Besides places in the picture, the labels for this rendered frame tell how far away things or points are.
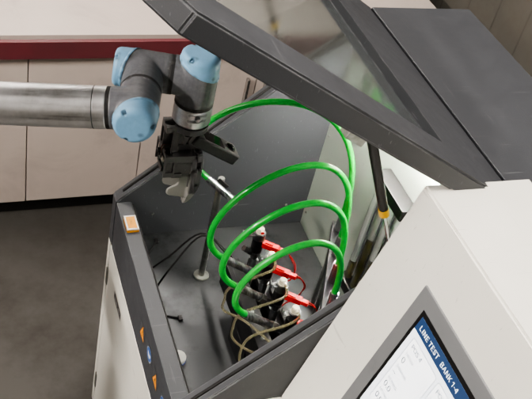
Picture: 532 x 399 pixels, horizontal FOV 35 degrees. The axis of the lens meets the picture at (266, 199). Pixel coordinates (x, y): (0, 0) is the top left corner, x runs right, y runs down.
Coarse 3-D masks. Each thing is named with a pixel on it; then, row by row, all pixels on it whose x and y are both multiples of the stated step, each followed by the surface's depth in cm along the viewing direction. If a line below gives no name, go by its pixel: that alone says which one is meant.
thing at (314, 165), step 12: (288, 168) 171; (300, 168) 172; (312, 168) 173; (324, 168) 174; (336, 168) 175; (264, 180) 171; (348, 180) 179; (240, 192) 172; (348, 192) 181; (228, 204) 173; (348, 204) 184; (216, 216) 174; (348, 216) 186; (336, 240) 191; (216, 252) 181; (228, 264) 185; (240, 264) 186
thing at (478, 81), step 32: (416, 32) 199; (448, 32) 202; (480, 32) 206; (416, 64) 188; (448, 64) 190; (480, 64) 193; (512, 64) 196; (448, 96) 180; (480, 96) 182; (512, 96) 185; (480, 128) 172; (512, 128) 175; (512, 160) 166
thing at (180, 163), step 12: (168, 120) 164; (168, 132) 163; (180, 132) 163; (192, 132) 162; (204, 132) 164; (168, 144) 166; (180, 144) 166; (156, 156) 172; (168, 156) 165; (180, 156) 166; (192, 156) 166; (168, 168) 167; (180, 168) 168; (192, 168) 168
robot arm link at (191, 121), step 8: (176, 104) 160; (176, 112) 161; (184, 112) 159; (208, 112) 161; (176, 120) 162; (184, 120) 160; (192, 120) 161; (200, 120) 160; (208, 120) 163; (184, 128) 162; (192, 128) 161; (200, 128) 162
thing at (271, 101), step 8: (240, 104) 182; (248, 104) 181; (256, 104) 181; (264, 104) 181; (272, 104) 181; (280, 104) 181; (288, 104) 180; (296, 104) 180; (224, 112) 183; (232, 112) 183; (328, 120) 182; (336, 128) 183; (344, 144) 186; (352, 152) 187; (352, 160) 188; (352, 168) 189; (208, 176) 195; (352, 176) 191; (352, 184) 192; (344, 200) 196; (344, 208) 197
